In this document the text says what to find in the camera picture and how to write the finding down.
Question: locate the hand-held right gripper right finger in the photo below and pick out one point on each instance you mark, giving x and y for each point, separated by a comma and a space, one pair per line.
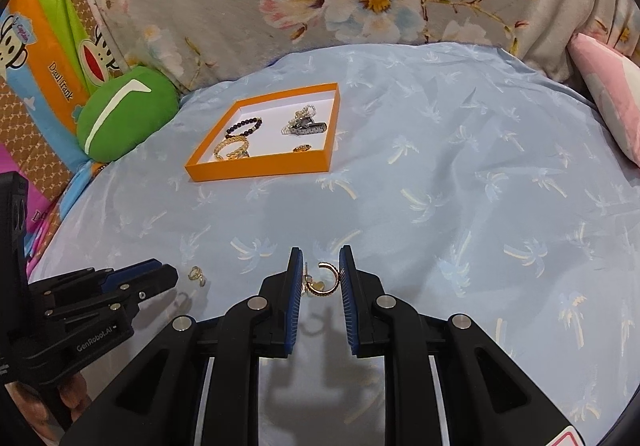
348, 301

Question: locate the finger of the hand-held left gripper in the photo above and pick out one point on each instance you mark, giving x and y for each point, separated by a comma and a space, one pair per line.
125, 274
155, 281

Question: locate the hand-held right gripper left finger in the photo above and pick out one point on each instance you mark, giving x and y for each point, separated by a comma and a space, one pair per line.
295, 301

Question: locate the gold hoop earring with post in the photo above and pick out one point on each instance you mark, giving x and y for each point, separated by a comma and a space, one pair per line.
316, 289

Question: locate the orange cardboard box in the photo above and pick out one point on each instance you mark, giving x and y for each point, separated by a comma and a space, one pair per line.
260, 168

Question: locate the silver watch green dial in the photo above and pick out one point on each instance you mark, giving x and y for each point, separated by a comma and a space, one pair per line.
310, 128

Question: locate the person's left hand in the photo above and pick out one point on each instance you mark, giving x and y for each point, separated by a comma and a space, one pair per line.
72, 398

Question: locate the green round pillow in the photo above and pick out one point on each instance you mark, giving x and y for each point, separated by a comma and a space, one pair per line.
125, 115

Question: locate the colourful monkey print cushion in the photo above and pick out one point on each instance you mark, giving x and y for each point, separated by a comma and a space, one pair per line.
45, 90

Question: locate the grey floral blanket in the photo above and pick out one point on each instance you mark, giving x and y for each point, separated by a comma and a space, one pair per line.
225, 0

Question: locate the pink cartoon pillow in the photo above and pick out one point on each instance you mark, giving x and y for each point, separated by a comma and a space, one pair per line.
610, 85

